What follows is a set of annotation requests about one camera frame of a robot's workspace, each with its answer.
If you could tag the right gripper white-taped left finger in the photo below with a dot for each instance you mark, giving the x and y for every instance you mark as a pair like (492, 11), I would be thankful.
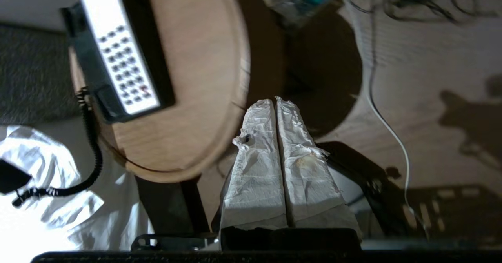
(257, 176)

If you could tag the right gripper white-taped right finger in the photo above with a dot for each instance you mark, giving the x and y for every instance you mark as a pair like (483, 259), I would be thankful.
(310, 180)

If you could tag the black telephone handset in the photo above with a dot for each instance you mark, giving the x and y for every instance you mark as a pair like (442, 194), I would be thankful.
(11, 176)

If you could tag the round wooden side table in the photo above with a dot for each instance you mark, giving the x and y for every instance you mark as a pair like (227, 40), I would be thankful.
(196, 78)

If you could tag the black and white desk telephone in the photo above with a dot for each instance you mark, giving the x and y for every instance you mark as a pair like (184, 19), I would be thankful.
(117, 47)

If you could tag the white pillow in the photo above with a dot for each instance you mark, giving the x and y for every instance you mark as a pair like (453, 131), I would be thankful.
(62, 216)

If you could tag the grey fabric bed headboard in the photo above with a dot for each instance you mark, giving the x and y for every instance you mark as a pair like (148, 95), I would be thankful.
(35, 75)

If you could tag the dark grey bed frame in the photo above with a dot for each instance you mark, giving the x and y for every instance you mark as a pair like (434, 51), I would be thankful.
(172, 208)

